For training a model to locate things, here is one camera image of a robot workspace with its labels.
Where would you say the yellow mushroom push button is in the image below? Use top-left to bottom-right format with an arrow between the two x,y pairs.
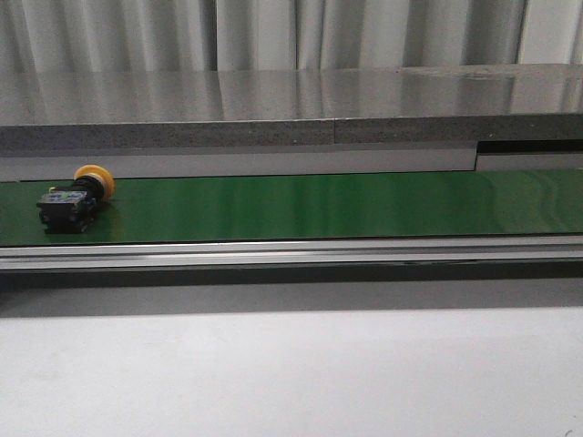
36,164 -> 116,234

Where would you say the grey stone countertop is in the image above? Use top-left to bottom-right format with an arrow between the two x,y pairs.
1,65 -> 582,156

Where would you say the green conveyor belt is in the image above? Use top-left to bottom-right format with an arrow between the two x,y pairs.
1,169 -> 582,246

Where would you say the white pleated curtain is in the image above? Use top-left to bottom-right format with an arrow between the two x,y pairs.
1,1 -> 582,73

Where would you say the aluminium conveyor frame rail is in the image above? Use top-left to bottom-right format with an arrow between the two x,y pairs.
1,234 -> 582,271

